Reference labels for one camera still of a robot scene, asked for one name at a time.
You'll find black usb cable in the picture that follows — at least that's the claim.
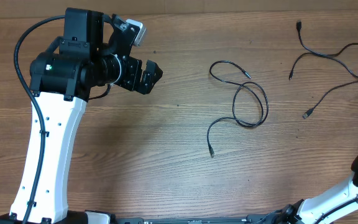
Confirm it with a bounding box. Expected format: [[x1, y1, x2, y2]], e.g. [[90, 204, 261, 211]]
[[206, 60, 270, 159], [288, 20, 358, 81], [301, 77, 358, 120]]

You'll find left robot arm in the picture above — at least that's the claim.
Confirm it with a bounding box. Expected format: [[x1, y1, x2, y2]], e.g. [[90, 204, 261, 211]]
[[0, 8, 163, 223]]

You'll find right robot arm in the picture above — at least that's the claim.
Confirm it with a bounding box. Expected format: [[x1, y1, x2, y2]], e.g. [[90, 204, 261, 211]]
[[258, 156, 358, 224]]

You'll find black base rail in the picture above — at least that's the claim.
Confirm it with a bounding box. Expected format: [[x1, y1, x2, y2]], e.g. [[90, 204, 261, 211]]
[[112, 214, 275, 224]]

